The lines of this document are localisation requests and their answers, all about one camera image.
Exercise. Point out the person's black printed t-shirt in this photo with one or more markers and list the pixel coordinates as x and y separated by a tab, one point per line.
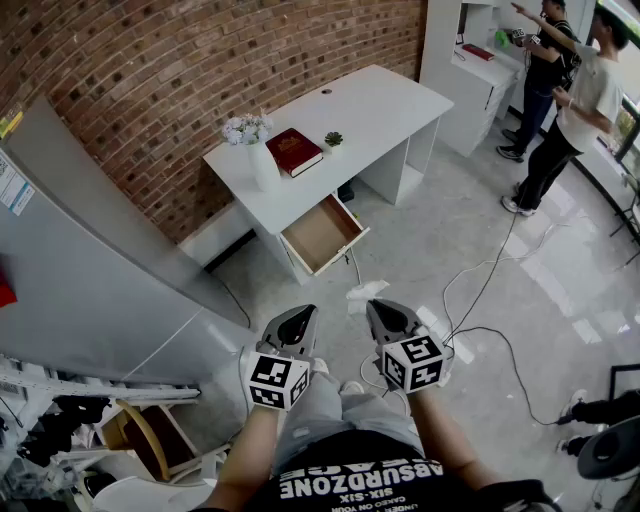
350	475

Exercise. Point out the white desk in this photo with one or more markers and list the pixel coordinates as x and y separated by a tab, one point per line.
360	115

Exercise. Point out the black round stool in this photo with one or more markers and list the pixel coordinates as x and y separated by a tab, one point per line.
610	450

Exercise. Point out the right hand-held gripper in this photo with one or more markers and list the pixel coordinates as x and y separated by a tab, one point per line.
415	365

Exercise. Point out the white cloth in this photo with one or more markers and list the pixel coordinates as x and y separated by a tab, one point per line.
365	295

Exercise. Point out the white plastic chair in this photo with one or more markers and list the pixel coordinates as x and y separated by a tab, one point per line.
150	497

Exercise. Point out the grey refrigerator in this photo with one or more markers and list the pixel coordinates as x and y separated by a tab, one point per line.
75	275

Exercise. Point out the white ribbed vase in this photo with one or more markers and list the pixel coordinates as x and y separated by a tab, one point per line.
262	170

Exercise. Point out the person's right forearm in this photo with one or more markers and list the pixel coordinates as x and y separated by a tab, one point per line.
440	440

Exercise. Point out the black metal frame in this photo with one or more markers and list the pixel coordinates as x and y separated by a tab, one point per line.
614	382

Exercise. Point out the wooden drawer with white front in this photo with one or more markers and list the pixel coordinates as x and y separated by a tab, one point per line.
320	235

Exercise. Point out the wooden chair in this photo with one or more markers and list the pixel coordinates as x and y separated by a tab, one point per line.
145	435

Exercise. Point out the green toy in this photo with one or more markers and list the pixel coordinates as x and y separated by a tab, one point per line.
502	39

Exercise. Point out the dark red hardcover book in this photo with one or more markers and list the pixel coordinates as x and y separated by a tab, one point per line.
292	150

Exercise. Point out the small red book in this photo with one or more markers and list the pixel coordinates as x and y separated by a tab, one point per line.
477	51

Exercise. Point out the person's left forearm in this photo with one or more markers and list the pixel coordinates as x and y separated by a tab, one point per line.
250	450

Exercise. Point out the black clothing pile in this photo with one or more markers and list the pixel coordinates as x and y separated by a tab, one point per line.
60	425

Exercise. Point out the white and blue sticker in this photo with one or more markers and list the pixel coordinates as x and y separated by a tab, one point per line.
12	185

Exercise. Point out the small green succulent plant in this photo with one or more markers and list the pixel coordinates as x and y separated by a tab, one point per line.
333	138

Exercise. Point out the red fridge magnet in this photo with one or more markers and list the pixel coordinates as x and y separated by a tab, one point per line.
6	292

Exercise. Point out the person's right white shoe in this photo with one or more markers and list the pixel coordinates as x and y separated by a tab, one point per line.
352	387

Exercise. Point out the white shelf cabinet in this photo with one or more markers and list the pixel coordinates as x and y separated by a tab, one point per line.
470	100

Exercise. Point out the person's light grey jeans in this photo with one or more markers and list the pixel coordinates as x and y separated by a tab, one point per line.
320	415

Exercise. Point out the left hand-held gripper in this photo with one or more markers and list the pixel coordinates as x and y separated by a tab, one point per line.
272	380

